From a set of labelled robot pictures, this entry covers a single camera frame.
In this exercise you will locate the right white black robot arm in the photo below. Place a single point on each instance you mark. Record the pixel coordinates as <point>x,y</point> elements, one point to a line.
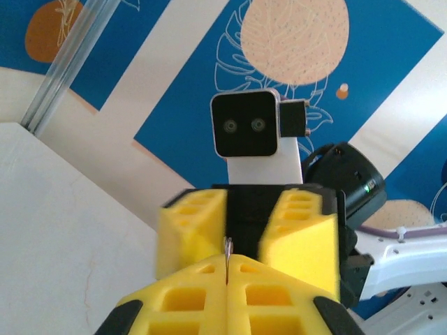
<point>401,258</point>

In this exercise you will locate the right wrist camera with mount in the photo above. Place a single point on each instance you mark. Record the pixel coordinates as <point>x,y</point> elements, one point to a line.
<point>244,104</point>

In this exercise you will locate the left aluminium corner post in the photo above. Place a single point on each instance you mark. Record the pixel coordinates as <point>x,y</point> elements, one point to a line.
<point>59,70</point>

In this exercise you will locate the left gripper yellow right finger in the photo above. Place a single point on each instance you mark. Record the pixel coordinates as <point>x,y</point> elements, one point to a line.
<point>237,307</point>

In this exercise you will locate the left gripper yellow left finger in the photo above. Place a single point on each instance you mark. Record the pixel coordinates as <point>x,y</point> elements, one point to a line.
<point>216,307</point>

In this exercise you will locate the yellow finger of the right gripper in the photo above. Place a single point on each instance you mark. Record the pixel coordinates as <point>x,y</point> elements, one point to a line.
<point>300,251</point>
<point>181,237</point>

